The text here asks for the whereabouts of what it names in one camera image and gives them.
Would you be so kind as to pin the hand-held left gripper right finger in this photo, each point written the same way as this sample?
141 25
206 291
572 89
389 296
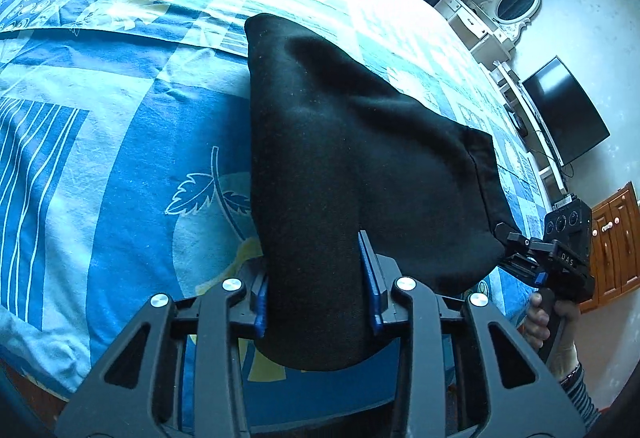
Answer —
371 290

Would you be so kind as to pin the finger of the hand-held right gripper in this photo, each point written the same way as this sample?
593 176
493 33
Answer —
525 268
515 238

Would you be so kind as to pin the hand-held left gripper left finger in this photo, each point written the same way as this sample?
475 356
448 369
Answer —
261 313

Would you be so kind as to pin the black pants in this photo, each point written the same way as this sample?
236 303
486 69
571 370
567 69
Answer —
350 143

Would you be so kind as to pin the person's right forearm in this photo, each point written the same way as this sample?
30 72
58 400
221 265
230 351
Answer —
575 383

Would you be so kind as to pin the person's right hand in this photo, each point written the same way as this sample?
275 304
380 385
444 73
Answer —
537 323

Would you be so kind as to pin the brown wooden cabinet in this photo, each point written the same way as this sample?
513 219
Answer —
617 243

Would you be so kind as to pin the white television stand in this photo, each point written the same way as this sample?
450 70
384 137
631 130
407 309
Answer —
535 128

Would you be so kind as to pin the black flat television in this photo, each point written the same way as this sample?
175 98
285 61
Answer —
565 110

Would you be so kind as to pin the white dressing table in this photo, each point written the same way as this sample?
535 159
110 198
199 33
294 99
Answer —
472 25

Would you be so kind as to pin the blue patterned bedsheet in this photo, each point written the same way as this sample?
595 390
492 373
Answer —
100 158

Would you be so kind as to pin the white oval vanity mirror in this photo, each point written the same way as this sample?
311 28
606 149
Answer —
516 5

